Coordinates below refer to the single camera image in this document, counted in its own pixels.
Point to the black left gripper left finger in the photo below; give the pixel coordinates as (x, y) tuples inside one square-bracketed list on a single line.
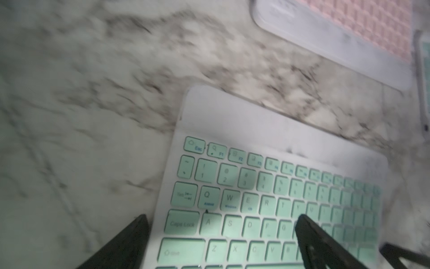
[(125, 250)]

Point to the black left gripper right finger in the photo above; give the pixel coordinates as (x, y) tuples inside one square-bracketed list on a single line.
[(319, 250)]

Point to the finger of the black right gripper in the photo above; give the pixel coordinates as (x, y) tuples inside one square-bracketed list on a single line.
[(393, 254)]

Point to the green key keyboard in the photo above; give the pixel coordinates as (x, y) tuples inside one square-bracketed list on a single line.
[(421, 43), (239, 176)]

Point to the pink key keyboard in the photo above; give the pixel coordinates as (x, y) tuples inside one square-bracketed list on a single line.
[(373, 38)]

